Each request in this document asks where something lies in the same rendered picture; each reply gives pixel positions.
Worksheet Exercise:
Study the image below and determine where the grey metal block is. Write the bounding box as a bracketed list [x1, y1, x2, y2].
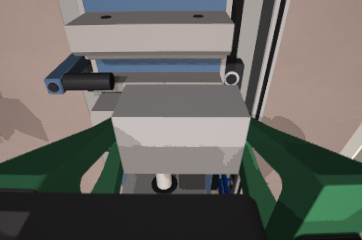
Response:
[111, 84, 251, 174]

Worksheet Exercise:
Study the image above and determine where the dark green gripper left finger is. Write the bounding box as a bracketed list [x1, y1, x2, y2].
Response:
[0, 117, 124, 194]

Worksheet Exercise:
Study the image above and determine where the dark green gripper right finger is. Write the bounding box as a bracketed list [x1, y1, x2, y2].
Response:
[239, 117, 362, 240]

